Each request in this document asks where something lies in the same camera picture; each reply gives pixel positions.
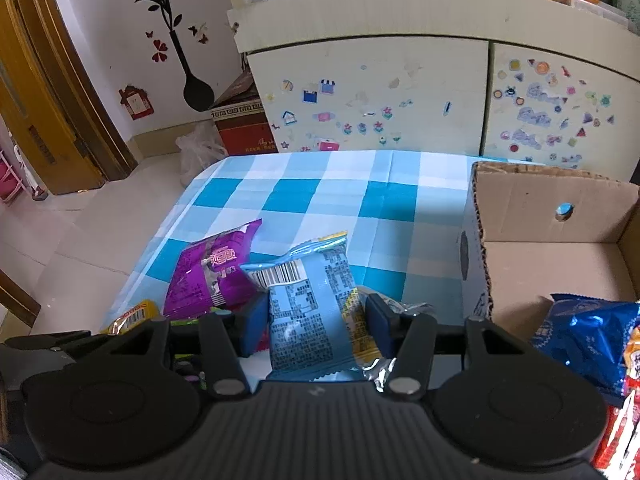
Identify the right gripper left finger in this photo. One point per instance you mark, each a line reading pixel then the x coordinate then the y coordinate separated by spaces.
pixel 246 329

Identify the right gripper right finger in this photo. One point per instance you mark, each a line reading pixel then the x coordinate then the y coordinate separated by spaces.
pixel 395 339

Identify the light blue snack packet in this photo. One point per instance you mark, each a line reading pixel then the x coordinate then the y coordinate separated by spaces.
pixel 317 329

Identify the shiny blue snack bag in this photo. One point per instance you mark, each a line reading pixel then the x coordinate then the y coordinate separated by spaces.
pixel 589 336

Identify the red snack packet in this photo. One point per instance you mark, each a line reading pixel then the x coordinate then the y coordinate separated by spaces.
pixel 618 455

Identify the green snack packet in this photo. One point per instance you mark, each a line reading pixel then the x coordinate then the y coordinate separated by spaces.
pixel 192 359

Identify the silver foil snack packet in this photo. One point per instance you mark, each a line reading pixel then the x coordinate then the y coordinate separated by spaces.
pixel 390 354

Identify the purple snack packet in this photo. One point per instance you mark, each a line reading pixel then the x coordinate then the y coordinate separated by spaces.
pixel 208 274

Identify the small yellow snack packet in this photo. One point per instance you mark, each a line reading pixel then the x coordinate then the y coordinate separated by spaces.
pixel 143 311

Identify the blue checkered tablecloth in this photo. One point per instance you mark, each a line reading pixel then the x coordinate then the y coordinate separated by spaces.
pixel 402 211

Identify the open cardboard box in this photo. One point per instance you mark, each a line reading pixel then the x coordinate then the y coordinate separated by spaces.
pixel 530 232

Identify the pink shoe rack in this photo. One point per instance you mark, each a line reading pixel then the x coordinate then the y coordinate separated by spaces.
pixel 16 178

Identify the clear plastic bag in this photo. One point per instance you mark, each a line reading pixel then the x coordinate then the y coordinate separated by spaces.
pixel 199 149

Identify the red brown carton box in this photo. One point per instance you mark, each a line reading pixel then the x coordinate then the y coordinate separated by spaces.
pixel 241 121

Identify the red house outlet decal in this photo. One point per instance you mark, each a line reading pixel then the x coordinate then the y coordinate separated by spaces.
pixel 136 102

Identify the cream sticker-covered cabinet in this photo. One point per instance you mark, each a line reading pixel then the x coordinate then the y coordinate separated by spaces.
pixel 553 82

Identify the black vase wall decal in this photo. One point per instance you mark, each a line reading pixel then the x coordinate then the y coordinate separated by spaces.
pixel 197 94

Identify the wooden door frame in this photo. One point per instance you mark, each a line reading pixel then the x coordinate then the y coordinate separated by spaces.
pixel 49 104

